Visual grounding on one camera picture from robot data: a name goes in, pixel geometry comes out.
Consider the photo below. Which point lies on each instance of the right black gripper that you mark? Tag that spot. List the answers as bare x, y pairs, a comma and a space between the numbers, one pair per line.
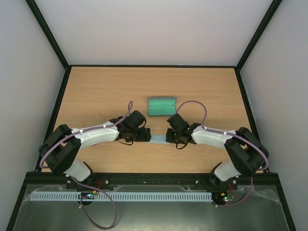
169, 135

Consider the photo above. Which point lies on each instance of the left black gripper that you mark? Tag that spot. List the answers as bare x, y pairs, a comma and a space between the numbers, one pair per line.
144, 136

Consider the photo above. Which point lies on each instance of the light blue cleaning cloth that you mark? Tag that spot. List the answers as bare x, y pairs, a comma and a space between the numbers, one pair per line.
159, 139

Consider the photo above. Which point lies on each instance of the grey glasses case green lining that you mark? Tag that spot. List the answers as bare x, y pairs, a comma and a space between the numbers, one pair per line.
161, 106

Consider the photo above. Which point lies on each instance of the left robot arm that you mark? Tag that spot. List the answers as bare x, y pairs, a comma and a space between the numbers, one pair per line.
59, 151

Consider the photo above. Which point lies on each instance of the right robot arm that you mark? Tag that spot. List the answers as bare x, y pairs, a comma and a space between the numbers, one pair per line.
247, 154

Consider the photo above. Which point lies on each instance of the light blue slotted cable duct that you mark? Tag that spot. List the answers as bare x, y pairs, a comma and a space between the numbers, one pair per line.
123, 196

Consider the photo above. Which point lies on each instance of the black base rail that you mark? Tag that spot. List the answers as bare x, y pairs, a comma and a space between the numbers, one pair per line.
198, 181

